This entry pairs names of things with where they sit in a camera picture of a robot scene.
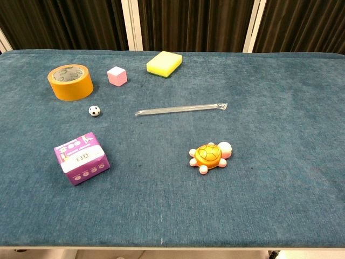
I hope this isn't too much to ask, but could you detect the dark curtain panel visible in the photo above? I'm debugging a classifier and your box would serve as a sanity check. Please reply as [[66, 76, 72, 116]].
[[137, 0, 256, 53], [0, 0, 129, 52], [252, 0, 345, 55]]

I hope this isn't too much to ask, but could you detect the orange tape roll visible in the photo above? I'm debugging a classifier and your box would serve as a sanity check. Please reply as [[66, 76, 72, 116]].
[[47, 64, 94, 101]]

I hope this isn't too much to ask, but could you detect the purple tissue box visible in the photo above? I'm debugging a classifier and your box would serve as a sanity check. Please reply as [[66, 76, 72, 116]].
[[53, 131, 111, 186]]

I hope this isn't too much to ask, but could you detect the pink cube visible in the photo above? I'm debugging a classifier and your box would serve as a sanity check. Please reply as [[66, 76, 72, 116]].
[[107, 66, 128, 87]]

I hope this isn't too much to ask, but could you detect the orange turtle toy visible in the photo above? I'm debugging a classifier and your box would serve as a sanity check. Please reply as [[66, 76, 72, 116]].
[[189, 141, 233, 174]]

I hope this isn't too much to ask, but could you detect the yellow sponge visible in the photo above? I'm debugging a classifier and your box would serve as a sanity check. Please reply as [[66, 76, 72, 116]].
[[146, 51, 183, 79]]

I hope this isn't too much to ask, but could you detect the blue table cloth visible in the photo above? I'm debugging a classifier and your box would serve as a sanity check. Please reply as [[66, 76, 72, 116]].
[[0, 49, 345, 248]]

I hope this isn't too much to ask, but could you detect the white frame post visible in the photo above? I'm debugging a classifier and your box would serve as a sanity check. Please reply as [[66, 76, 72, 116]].
[[120, 0, 144, 51], [0, 29, 13, 53], [242, 0, 268, 53]]

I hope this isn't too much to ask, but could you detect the clear plastic tube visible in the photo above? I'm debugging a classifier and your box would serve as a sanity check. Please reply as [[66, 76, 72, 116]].
[[134, 103, 229, 118]]

